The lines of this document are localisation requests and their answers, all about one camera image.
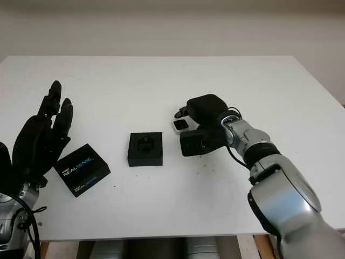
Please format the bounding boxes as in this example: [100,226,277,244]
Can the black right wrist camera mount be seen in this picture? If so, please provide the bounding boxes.
[180,126,226,158]

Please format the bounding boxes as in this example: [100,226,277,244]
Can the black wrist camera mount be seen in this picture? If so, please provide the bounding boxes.
[180,126,226,158]
[0,141,16,195]

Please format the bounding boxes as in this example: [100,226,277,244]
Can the grey robot leg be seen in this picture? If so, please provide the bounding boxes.
[90,238,125,259]
[185,237,219,259]

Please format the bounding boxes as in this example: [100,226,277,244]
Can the grey right robot leg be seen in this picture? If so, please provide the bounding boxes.
[185,237,219,259]

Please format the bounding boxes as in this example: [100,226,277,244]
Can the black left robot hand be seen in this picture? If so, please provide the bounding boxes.
[12,80,75,187]

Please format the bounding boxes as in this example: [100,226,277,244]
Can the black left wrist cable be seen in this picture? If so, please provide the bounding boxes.
[0,193,48,259]

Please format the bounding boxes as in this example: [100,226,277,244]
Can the grey left robot leg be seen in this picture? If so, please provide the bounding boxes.
[90,238,125,259]

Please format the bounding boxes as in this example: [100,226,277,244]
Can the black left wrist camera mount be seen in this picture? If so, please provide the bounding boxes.
[0,141,16,195]

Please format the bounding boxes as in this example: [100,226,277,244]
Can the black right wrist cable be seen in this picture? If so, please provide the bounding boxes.
[225,107,253,170]

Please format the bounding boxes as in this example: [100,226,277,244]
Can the small silver depth camera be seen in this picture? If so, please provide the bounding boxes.
[171,117,191,135]

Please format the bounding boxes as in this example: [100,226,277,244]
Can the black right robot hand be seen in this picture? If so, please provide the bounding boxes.
[175,93,230,131]

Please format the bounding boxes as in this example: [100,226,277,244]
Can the black box base with insert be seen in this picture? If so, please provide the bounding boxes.
[126,132,164,168]

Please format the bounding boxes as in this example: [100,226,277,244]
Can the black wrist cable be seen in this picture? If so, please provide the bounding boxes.
[0,193,48,259]
[225,107,253,170]

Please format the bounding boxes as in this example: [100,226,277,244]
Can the dark robot pelvis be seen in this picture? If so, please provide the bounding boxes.
[122,238,189,259]

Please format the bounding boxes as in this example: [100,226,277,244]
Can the black RealSense box lid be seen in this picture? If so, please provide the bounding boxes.
[53,144,112,199]

